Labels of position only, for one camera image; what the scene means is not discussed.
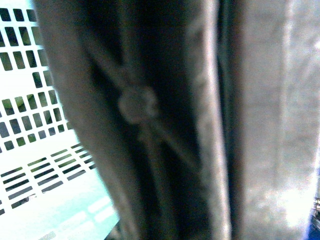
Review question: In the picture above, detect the light blue plastic basket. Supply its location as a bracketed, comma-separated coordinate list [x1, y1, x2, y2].
[0, 0, 119, 240]

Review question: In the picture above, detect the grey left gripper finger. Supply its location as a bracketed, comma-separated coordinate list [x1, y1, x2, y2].
[219, 0, 320, 240]

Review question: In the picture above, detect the brown basket handle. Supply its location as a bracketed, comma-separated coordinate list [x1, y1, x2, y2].
[34, 0, 232, 240]

